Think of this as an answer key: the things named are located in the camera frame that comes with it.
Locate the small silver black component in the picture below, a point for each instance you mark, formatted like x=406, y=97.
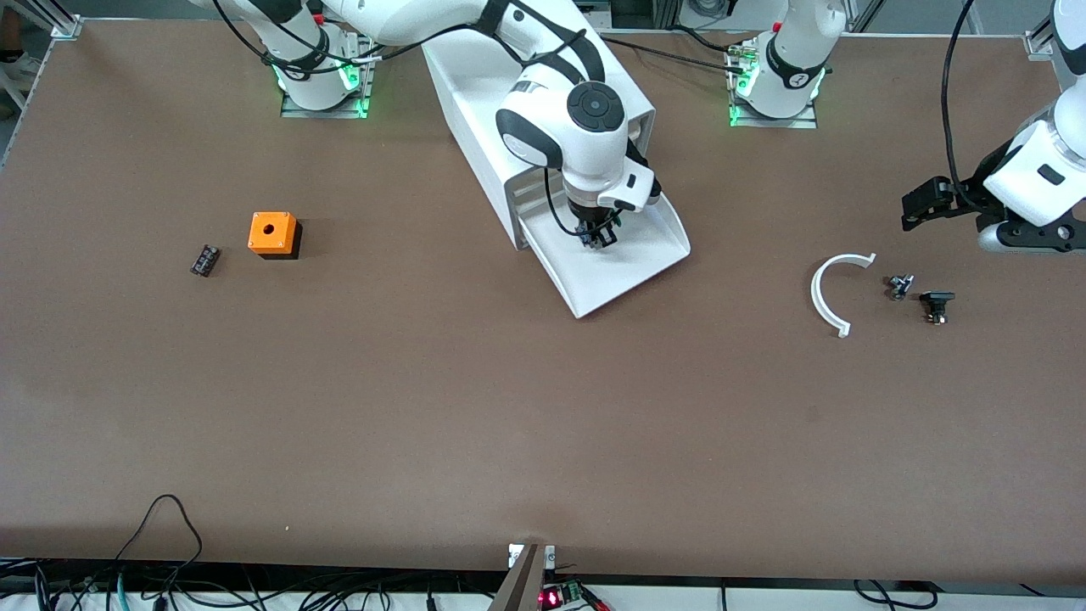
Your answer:
x=900, y=286

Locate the aluminium frame profile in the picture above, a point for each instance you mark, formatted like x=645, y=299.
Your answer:
x=59, y=19
x=1039, y=42

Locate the white drawer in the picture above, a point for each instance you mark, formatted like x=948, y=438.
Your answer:
x=615, y=276
x=530, y=180
x=534, y=202

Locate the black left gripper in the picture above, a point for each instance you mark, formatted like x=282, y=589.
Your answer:
x=970, y=196

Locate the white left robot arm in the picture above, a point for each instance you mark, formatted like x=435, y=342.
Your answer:
x=1039, y=161

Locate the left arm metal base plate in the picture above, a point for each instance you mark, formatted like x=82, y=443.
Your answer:
x=768, y=121

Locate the white curved plastic arc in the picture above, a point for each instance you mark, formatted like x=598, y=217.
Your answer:
x=818, y=293

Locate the white drawer cabinet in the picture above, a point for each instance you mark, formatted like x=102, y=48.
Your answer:
x=475, y=110

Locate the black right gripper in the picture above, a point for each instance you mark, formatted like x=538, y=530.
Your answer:
x=587, y=215

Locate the electronic board with red display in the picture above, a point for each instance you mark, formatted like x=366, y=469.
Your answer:
x=564, y=596

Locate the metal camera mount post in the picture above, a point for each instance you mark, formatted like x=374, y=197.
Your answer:
x=526, y=581

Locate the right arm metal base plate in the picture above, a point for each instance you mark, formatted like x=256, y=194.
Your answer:
x=361, y=102

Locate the dark cylindrical capacitor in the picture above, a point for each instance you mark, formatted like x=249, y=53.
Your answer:
x=205, y=260

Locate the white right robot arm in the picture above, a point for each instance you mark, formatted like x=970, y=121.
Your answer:
x=543, y=119

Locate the white closed drawer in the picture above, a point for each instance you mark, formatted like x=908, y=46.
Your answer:
x=534, y=202
x=530, y=180

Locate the black push button part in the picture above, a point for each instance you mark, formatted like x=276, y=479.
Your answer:
x=936, y=301

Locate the orange button enclosure box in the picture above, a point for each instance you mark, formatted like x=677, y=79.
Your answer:
x=271, y=232

